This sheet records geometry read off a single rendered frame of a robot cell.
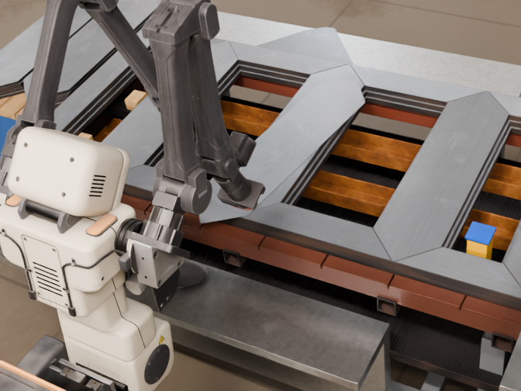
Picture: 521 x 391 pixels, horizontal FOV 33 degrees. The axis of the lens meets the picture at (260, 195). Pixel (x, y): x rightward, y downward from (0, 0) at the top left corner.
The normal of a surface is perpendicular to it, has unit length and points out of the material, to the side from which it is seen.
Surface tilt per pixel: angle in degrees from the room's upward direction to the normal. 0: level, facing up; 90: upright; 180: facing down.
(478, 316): 90
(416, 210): 0
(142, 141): 0
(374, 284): 90
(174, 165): 80
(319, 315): 0
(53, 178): 48
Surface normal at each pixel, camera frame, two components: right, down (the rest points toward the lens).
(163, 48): -0.51, 0.48
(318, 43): -0.11, -0.74
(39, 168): -0.44, -0.04
